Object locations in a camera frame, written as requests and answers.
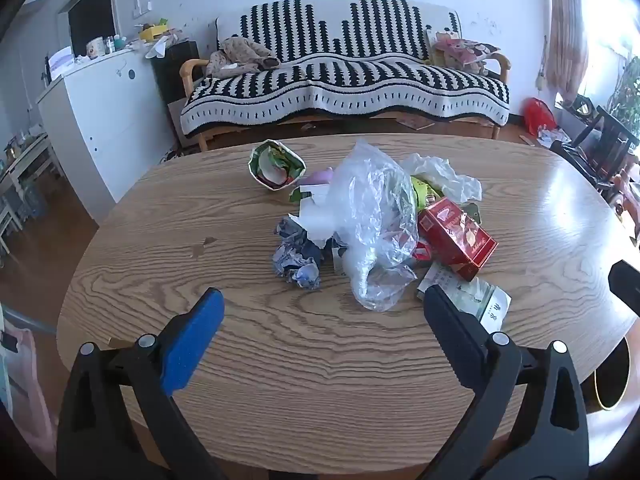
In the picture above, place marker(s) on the yellow box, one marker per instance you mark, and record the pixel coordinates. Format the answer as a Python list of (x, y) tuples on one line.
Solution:
[(152, 33)]

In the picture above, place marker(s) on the white cabinet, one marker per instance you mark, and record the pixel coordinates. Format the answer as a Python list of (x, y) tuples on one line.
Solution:
[(110, 120)]

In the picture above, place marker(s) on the white folded paper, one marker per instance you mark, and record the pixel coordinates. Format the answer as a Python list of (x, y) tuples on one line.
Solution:
[(157, 47)]

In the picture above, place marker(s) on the pink child toy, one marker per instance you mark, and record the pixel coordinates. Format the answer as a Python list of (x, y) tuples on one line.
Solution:
[(627, 187)]

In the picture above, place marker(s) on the pink cloth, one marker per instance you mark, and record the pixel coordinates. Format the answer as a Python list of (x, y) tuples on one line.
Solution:
[(22, 380)]

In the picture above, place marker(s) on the black chair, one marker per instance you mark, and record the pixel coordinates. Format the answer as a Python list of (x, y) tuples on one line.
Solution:
[(610, 145)]

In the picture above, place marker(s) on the checked beige curtain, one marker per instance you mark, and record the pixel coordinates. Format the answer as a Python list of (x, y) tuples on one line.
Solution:
[(565, 35)]

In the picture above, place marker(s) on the beige clothes pile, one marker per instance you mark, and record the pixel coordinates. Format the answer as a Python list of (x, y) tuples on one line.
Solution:
[(242, 55)]

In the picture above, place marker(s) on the round tin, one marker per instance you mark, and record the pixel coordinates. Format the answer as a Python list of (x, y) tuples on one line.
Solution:
[(95, 47)]

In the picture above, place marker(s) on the pink printed cushion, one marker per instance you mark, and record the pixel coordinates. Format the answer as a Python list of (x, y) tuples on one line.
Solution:
[(462, 50)]

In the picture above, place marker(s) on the crumpled blue grey paper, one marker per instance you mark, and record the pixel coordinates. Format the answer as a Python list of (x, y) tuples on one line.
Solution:
[(300, 272), (295, 232)]

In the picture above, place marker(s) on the green potted plant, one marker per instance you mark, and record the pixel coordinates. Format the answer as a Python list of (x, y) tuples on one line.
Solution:
[(627, 95)]

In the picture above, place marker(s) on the black white striped sofa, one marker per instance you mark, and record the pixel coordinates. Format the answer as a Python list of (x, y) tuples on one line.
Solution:
[(350, 75)]

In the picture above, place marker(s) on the white paper sheets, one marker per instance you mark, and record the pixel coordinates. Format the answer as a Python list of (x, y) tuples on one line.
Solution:
[(61, 62)]

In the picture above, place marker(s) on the black crate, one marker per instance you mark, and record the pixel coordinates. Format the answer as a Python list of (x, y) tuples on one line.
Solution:
[(175, 72)]

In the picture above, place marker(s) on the flat cardboard piece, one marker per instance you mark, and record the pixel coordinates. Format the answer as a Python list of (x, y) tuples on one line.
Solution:
[(415, 122)]

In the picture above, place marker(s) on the white green flat packet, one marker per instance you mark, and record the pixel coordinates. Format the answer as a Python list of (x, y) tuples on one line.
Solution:
[(482, 297)]

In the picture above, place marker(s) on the brown cardboard box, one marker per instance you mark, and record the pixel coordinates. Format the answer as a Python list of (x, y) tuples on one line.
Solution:
[(180, 125)]

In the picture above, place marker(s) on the small red wrapper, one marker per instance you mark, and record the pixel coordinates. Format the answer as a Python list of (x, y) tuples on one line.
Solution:
[(422, 251)]

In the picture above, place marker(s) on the wooden sofa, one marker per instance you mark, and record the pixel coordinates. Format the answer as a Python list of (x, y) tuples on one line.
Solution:
[(192, 67)]

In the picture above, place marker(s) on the red plastic bag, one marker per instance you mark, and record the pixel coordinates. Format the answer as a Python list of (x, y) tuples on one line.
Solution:
[(539, 116)]

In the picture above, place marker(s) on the small bottle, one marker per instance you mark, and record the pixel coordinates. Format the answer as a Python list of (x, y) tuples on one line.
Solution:
[(119, 42)]

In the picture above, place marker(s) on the white side shelf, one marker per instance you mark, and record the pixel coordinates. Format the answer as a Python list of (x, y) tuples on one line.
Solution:
[(25, 170)]

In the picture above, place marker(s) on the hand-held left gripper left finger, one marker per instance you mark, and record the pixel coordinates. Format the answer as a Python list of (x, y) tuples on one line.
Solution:
[(192, 340)]

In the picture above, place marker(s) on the crumpled white papers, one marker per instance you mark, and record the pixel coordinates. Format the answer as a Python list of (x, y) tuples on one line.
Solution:
[(552, 136)]

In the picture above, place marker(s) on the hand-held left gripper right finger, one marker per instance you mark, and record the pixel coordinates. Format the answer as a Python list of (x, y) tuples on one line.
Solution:
[(452, 332)]

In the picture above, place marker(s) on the black gold-rimmed waste bin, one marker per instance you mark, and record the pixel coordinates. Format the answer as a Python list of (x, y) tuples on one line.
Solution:
[(612, 375)]

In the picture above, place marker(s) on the clear plastic bag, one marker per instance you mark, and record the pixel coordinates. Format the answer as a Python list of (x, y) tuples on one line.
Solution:
[(370, 210)]

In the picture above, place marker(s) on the white plastic bag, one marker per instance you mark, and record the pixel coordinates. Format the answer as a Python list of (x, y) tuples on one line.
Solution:
[(450, 180)]

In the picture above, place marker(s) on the red cardboard box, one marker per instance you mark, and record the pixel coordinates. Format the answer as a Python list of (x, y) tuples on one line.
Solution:
[(455, 235)]

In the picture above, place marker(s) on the torn white green carton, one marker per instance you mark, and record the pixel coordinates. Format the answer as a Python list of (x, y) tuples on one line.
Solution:
[(317, 215)]

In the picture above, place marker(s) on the pink wrapper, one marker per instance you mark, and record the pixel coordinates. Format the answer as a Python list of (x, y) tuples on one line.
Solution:
[(320, 176)]

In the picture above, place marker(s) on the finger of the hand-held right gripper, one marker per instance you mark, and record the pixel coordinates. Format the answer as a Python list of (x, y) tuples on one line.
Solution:
[(627, 282)]

